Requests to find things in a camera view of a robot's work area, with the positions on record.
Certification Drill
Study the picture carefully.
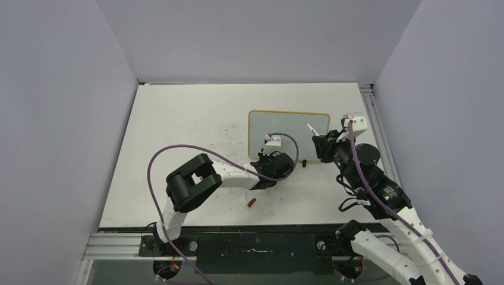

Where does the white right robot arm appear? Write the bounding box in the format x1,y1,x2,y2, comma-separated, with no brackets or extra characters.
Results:
312,131,482,284

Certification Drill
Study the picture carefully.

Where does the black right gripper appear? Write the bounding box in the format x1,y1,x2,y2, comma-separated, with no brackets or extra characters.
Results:
313,128,363,190

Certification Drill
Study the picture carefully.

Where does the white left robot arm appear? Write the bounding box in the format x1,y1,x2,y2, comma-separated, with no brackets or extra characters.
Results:
153,151,295,256

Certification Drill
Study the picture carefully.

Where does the red capped whiteboard marker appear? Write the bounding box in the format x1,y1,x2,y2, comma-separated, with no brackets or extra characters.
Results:
306,123,320,136

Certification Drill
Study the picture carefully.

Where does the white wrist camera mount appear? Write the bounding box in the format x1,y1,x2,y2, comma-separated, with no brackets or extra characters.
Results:
338,112,368,141
264,134,281,147

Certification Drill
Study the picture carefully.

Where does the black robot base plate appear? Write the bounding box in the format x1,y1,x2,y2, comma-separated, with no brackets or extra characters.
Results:
138,224,360,275

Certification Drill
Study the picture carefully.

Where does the red marker cap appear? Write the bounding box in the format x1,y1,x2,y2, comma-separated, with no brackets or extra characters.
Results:
247,198,257,208

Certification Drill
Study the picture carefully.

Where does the aluminium frame rail right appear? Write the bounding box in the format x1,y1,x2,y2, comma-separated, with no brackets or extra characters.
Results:
358,84,400,183

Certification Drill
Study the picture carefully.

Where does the yellow framed whiteboard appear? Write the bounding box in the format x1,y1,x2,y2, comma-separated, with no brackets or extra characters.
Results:
247,110,331,163

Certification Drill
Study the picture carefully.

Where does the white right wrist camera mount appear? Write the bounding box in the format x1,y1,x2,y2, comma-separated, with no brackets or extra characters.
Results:
338,112,368,141

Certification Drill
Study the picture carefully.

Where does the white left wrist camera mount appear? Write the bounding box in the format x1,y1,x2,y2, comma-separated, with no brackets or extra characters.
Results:
264,134,281,147

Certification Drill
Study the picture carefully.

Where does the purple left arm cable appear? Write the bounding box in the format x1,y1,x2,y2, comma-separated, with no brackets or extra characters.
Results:
147,132,300,285

